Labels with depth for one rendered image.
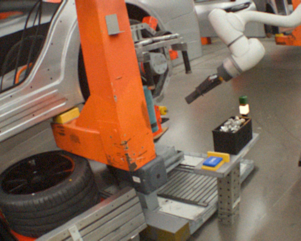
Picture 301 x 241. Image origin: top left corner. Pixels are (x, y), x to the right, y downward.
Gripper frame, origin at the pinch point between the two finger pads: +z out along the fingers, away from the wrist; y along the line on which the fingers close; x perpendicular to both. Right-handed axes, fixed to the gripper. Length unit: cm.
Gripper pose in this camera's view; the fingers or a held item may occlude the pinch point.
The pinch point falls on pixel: (192, 96)
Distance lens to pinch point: 133.5
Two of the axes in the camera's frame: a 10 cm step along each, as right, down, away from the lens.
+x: -4.7, -8.4, 2.6
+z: -7.1, 5.4, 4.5
